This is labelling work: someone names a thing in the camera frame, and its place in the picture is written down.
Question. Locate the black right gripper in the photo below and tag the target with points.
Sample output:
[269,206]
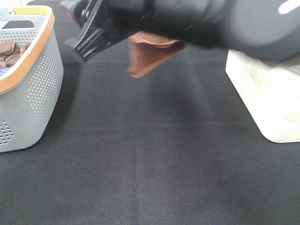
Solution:
[103,23]

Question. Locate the brown towel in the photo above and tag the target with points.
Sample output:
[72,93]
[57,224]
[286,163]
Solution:
[147,51]

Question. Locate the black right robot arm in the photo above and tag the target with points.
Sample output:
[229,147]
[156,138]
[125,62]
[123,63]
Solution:
[254,27]

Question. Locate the brown towels in basket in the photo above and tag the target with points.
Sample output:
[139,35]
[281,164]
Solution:
[10,53]

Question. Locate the grey perforated laundry basket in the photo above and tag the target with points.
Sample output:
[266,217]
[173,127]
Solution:
[30,88]

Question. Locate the blue cloth in basket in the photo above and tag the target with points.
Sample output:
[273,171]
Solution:
[4,70]

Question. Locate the black table cloth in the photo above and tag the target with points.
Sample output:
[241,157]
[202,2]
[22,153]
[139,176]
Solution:
[175,147]

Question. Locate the white storage bin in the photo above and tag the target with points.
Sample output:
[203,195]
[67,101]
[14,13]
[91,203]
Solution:
[270,93]

